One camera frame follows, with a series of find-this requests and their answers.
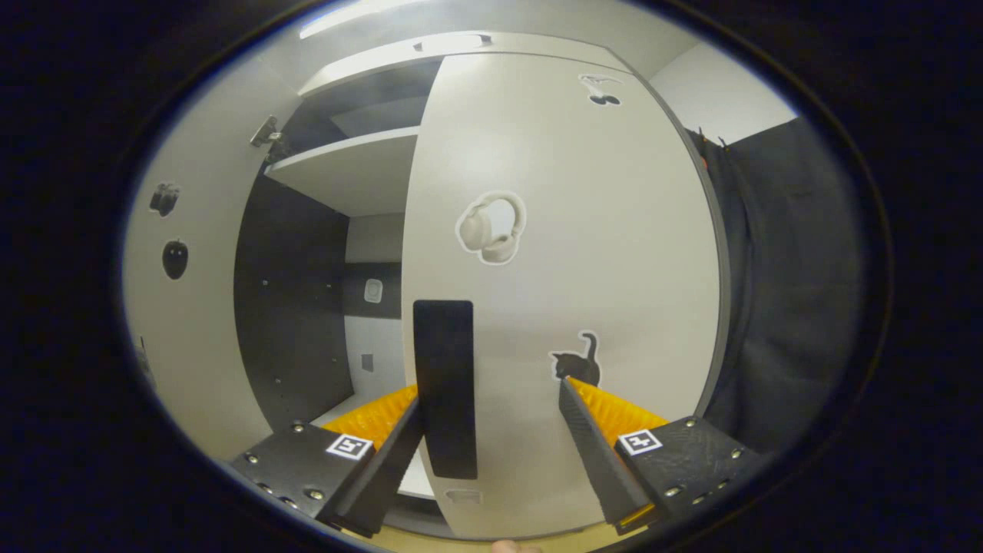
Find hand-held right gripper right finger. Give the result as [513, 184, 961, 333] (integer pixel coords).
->
[558, 377, 766, 537]

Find white cabinet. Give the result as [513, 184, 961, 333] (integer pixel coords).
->
[233, 31, 732, 538]

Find white cabinet door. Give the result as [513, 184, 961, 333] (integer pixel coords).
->
[121, 58, 308, 462]
[401, 52, 730, 541]

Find black backdrop cloth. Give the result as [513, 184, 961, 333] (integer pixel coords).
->
[687, 115, 872, 454]

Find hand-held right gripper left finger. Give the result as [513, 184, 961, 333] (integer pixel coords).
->
[229, 382, 425, 538]

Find white cabinet shelf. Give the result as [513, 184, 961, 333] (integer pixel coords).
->
[263, 125, 422, 218]

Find black door handle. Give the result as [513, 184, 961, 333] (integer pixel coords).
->
[413, 300, 478, 481]

